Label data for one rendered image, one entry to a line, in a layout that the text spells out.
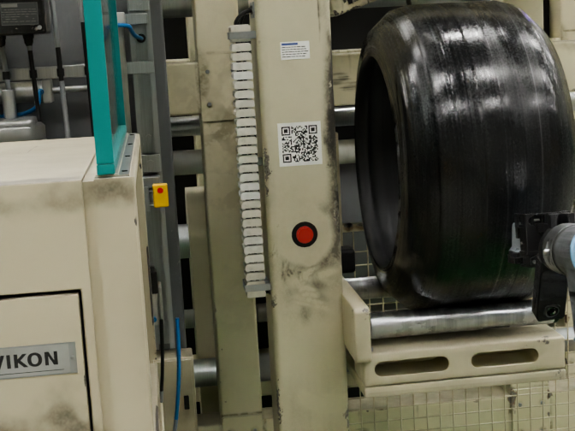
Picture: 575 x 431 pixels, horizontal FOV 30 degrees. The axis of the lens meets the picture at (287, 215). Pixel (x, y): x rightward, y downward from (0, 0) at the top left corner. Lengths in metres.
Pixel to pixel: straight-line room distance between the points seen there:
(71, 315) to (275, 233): 0.75
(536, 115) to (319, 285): 0.48
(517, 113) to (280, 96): 0.40
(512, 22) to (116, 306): 0.95
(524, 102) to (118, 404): 0.87
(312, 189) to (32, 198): 0.80
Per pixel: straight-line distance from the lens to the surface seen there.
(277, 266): 1.89
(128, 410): 1.22
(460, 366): 1.89
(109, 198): 1.16
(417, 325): 1.87
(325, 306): 1.91
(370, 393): 1.87
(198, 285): 2.66
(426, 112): 1.73
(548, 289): 1.65
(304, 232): 1.87
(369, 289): 2.13
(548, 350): 1.93
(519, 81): 1.78
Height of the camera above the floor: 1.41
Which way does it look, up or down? 10 degrees down
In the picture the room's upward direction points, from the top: 3 degrees counter-clockwise
